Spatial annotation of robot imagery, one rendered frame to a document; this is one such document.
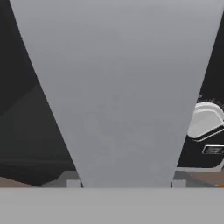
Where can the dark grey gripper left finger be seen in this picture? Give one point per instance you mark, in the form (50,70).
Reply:
(73,183)

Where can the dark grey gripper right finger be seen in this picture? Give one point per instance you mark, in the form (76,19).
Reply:
(179,183)

